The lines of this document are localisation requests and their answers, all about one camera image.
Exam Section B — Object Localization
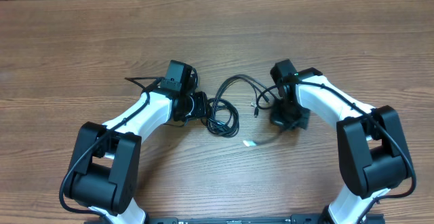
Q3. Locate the black cable bundle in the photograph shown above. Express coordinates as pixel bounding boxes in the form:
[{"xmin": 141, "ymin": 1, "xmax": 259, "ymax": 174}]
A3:
[{"xmin": 203, "ymin": 74, "xmax": 282, "ymax": 147}]

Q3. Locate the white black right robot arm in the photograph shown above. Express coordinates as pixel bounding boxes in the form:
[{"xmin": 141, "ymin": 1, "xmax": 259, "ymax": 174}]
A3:
[{"xmin": 271, "ymin": 60, "xmax": 417, "ymax": 223}]

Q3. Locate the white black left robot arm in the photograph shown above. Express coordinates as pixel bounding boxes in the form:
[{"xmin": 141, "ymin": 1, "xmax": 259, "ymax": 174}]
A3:
[{"xmin": 58, "ymin": 75, "xmax": 201, "ymax": 223}]

